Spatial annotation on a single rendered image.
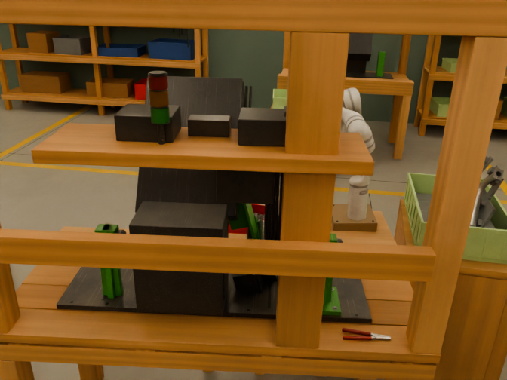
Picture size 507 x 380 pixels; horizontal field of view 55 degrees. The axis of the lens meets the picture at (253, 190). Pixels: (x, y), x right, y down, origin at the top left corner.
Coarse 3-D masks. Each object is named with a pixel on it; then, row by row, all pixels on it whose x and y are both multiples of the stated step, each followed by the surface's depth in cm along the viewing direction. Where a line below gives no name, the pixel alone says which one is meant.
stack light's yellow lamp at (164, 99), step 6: (150, 90) 127; (150, 96) 128; (156, 96) 127; (162, 96) 127; (168, 96) 130; (150, 102) 129; (156, 102) 127; (162, 102) 128; (168, 102) 130; (156, 108) 128; (162, 108) 128
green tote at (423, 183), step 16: (416, 176) 274; (432, 176) 272; (416, 192) 278; (416, 208) 235; (496, 208) 242; (416, 224) 233; (496, 224) 240; (416, 240) 229; (480, 240) 219; (496, 240) 217; (464, 256) 223; (480, 256) 222; (496, 256) 220
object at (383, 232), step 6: (378, 216) 248; (378, 222) 242; (384, 222) 243; (330, 228) 236; (378, 228) 237; (384, 228) 237; (336, 234) 230; (342, 234) 230; (348, 234) 231; (354, 234) 231; (360, 234) 231; (366, 234) 231; (372, 234) 231; (378, 234) 231; (384, 234) 231; (390, 234) 231
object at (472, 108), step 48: (336, 48) 118; (480, 48) 116; (288, 96) 123; (336, 96) 123; (480, 96) 121; (288, 144) 128; (336, 144) 128; (480, 144) 126; (288, 192) 134; (432, 192) 141; (288, 240) 140; (432, 240) 140; (0, 288) 154; (288, 288) 147; (432, 288) 145; (288, 336) 155; (432, 336) 152
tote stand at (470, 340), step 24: (408, 240) 239; (480, 264) 221; (504, 264) 221; (456, 288) 223; (480, 288) 220; (504, 288) 218; (456, 312) 228; (480, 312) 225; (504, 312) 222; (456, 336) 233; (480, 336) 230; (504, 336) 227; (456, 360) 239; (480, 360) 236; (504, 360) 233
